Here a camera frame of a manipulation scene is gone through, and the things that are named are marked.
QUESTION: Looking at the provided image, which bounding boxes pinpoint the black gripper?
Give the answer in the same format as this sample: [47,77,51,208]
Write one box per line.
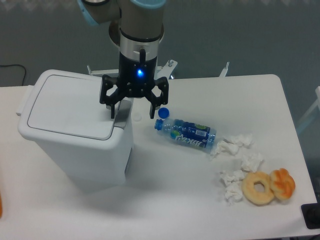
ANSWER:
[99,53,169,119]

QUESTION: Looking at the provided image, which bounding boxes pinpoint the white trash can lid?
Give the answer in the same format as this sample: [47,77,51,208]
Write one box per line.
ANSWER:
[26,74,126,141]

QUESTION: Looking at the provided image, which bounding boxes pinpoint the blue bottle cap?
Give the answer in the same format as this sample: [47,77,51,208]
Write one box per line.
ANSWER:
[157,107,170,119]

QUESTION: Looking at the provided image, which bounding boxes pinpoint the white trash can body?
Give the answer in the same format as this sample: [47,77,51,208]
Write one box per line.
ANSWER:
[15,69,135,186]

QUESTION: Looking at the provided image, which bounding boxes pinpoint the blue plastic water bottle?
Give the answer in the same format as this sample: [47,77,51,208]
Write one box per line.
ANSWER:
[154,118,217,152]

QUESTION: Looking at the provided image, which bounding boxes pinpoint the crumpled white tissue upper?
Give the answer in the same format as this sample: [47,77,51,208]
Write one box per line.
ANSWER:
[209,133,254,161]

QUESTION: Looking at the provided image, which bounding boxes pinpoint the crumpled white tissue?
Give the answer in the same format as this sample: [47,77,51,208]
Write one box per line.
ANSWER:
[209,133,254,161]
[219,169,245,206]
[241,153,264,173]

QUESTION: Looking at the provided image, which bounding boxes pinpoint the crumpled white tissue middle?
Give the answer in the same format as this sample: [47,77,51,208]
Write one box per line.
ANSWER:
[241,153,264,173]

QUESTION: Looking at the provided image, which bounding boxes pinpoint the crumpled white tissue lower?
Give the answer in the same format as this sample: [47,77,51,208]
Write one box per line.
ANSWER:
[219,169,245,206]

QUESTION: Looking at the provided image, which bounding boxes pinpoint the orange glazed pastry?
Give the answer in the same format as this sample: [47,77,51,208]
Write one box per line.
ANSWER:
[269,168,296,201]

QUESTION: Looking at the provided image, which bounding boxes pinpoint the orange object at edge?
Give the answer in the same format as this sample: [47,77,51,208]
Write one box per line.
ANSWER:
[0,193,3,218]

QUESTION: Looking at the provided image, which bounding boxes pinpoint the black device at corner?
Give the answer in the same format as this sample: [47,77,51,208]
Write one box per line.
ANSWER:
[301,203,320,230]

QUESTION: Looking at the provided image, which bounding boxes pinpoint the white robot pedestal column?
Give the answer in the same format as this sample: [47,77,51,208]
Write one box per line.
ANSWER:
[108,19,164,54]

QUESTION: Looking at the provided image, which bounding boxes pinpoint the black cable on floor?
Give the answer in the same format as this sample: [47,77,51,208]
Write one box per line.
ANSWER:
[0,64,27,87]

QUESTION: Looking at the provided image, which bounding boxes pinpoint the plain ring doughnut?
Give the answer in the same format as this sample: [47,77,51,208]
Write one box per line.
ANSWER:
[241,171,275,205]

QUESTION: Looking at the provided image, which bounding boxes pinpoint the white frame at right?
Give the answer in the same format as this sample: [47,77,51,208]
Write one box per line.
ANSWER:
[296,86,320,135]

